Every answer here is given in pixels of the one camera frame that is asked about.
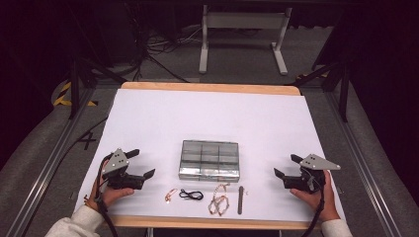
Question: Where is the clear compartment storage box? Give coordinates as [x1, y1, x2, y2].
[178, 139, 241, 183]

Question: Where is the hand-held gripper black cable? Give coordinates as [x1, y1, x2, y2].
[94, 152, 120, 237]
[300, 167, 327, 237]

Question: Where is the person's right hand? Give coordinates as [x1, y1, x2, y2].
[290, 170, 341, 222]

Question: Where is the right hand-held gripper black cable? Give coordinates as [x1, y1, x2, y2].
[300, 167, 327, 237]

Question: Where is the person's left hand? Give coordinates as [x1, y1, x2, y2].
[84, 162, 136, 212]

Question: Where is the tangle of floor cables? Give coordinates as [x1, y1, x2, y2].
[125, 3, 206, 83]

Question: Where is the black metal stand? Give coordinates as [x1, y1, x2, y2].
[286, 60, 350, 123]
[67, 58, 127, 120]

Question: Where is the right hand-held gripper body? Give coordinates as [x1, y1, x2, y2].
[282, 153, 342, 195]

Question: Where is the black and yellow floor tape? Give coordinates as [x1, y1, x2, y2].
[52, 80, 99, 108]

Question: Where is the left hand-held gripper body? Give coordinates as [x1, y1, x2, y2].
[100, 147, 146, 191]

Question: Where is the black cord loop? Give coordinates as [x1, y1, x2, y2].
[178, 189, 205, 201]

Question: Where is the white metal table frame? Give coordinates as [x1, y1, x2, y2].
[198, 4, 293, 76]

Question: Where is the aluminium floor rail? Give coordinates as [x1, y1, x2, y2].
[4, 87, 97, 237]
[324, 88, 403, 237]

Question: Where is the left hand-held gripper black cable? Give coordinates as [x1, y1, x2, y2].
[94, 152, 120, 237]

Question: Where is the dark grey hair stick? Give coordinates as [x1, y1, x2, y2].
[237, 186, 245, 215]

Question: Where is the white table cover sheet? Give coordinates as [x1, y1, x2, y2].
[73, 88, 347, 223]

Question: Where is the thin black floor cable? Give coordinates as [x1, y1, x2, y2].
[19, 115, 110, 237]

